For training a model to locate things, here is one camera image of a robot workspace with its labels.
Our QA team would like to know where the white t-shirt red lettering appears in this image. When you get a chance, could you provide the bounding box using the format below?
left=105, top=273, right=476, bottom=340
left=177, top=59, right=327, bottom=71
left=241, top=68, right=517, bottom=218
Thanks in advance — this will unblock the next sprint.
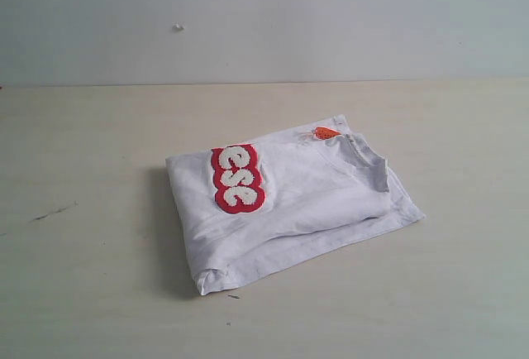
left=166, top=115, right=423, bottom=295

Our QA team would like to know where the orange neck label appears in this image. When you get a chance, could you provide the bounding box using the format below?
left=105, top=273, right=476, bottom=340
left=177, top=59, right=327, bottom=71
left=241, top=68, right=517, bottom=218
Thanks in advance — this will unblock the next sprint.
left=313, top=127, right=341, bottom=140

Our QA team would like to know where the small white wall hook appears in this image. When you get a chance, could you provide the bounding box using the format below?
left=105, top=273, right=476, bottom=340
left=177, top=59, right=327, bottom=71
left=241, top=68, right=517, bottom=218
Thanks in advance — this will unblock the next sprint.
left=172, top=24, right=184, bottom=32

